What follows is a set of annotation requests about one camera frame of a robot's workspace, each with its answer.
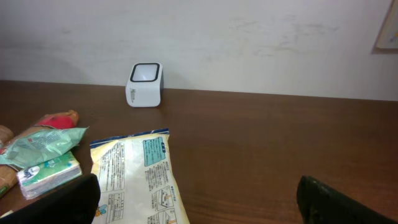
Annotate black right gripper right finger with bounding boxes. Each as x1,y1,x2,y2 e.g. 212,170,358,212
296,175,397,224

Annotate white tube with tan cap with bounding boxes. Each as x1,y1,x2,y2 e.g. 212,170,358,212
0,125,14,147

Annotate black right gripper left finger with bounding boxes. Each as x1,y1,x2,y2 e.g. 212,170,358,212
1,174,100,224

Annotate yellow white snack bag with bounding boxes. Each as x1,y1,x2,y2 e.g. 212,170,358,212
90,129,190,224

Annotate white barcode scanner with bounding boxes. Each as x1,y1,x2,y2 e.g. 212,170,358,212
125,62,164,108

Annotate green plastic pouch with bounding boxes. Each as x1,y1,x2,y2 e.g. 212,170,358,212
1,128,87,169

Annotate orange spaghetti packet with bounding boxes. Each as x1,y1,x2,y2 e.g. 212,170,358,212
1,110,79,197

